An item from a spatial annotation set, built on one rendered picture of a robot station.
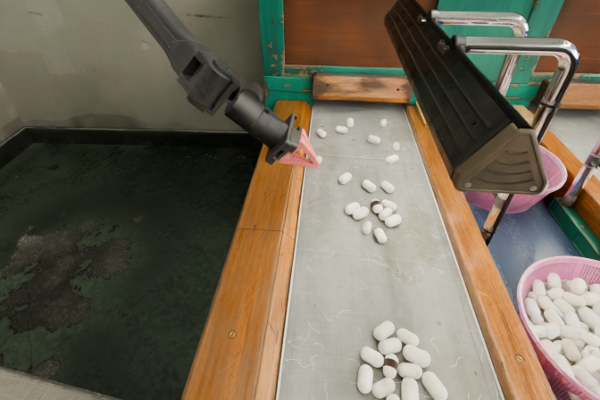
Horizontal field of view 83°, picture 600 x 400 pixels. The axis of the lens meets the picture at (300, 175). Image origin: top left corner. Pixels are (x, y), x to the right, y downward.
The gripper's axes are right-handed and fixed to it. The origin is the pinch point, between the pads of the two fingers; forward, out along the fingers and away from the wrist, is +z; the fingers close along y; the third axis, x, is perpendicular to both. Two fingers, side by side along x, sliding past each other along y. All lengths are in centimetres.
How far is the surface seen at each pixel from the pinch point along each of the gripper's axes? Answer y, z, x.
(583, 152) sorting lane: 28, 62, -37
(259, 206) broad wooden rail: -3.5, -2.5, 14.2
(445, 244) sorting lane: -8.1, 27.3, -8.0
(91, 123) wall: 130, -70, 153
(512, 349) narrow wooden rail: -29.2, 28.4, -12.4
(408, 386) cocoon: -35.1, 17.0, -2.2
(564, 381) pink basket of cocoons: -31.9, 34.8, -14.9
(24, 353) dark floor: -6, -22, 131
